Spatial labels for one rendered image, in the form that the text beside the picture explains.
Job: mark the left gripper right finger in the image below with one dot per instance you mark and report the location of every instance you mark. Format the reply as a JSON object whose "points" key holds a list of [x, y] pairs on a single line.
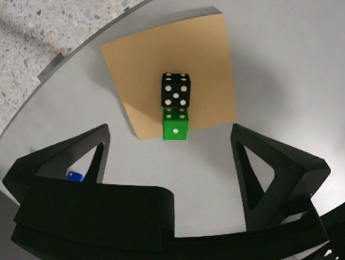
{"points": [[298, 175]]}

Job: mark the blue die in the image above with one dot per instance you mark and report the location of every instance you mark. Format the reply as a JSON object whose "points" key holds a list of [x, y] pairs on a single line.
{"points": [[74, 177]]}

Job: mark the black die with white pips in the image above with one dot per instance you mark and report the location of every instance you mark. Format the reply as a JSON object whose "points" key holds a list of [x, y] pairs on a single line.
{"points": [[175, 90]]}

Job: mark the tan flat mat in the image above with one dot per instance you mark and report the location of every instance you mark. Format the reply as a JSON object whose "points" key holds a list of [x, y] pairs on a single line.
{"points": [[198, 47]]}

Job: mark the green die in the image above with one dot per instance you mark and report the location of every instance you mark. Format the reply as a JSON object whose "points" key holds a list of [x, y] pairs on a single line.
{"points": [[175, 124]]}

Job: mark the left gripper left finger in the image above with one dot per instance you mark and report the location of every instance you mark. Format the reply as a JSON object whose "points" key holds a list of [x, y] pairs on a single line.
{"points": [[54, 161]]}

